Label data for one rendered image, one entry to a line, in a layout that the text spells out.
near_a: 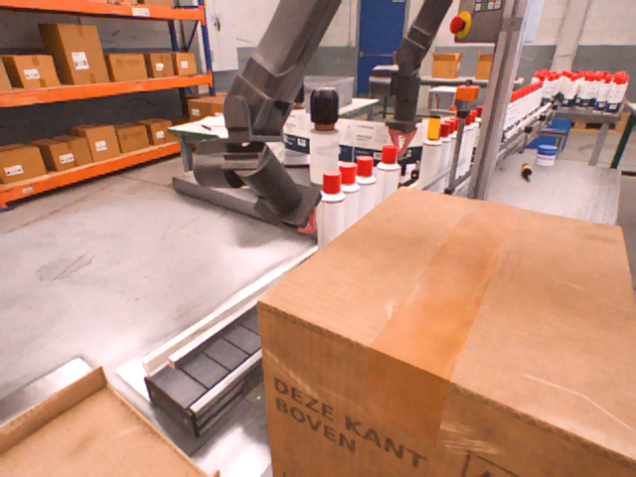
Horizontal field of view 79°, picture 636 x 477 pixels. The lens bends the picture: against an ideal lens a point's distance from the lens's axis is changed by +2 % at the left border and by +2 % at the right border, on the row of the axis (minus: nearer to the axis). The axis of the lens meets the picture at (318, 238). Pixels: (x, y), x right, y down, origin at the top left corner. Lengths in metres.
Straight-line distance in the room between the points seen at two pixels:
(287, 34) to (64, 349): 0.61
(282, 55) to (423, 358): 0.38
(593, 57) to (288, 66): 8.28
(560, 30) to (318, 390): 8.44
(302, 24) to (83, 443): 0.58
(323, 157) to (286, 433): 0.86
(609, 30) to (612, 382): 8.46
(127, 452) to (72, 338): 0.28
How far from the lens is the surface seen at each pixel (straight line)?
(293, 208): 0.57
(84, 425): 0.65
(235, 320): 0.53
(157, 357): 0.58
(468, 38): 1.12
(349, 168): 0.72
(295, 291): 0.30
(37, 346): 0.83
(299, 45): 0.50
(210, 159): 0.56
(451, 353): 0.26
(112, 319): 0.82
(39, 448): 0.65
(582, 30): 8.62
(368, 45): 9.21
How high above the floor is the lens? 1.29
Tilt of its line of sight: 27 degrees down
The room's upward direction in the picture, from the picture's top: straight up
